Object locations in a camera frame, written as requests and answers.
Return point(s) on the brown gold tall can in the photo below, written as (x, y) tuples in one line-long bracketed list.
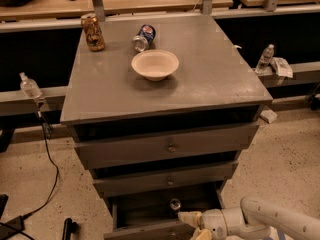
[(93, 33)]

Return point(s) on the grey middle drawer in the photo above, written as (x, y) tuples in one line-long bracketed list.
[(164, 179)]

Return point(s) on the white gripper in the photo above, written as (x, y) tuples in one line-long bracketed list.
[(214, 223)]

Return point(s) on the black handle object floor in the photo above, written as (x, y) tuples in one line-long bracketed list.
[(69, 228)]

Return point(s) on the black power adapter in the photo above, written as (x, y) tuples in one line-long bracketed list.
[(11, 228)]

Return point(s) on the grey top drawer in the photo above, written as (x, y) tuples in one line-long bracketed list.
[(165, 145)]

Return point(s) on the grey open bottom drawer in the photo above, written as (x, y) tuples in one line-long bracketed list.
[(147, 215)]

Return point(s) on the wooden back table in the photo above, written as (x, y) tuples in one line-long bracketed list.
[(66, 9)]

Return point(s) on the clear bottle left rail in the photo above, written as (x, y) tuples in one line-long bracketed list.
[(29, 87)]

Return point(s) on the redbull can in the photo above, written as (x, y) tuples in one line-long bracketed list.
[(175, 205)]

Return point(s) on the clear water bottle right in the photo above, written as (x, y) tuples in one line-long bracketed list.
[(265, 58)]

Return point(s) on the white plastic packet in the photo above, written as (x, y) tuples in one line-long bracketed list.
[(281, 67)]

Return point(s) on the white paper bowl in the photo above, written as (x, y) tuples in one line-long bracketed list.
[(155, 65)]

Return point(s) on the grey wooden drawer cabinet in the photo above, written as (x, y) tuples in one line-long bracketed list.
[(213, 86)]

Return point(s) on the small white box floor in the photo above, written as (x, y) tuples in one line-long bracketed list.
[(269, 116)]

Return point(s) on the blue pepsi can lying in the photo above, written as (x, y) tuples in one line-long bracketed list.
[(144, 38)]

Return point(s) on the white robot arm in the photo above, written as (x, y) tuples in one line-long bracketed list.
[(252, 220)]

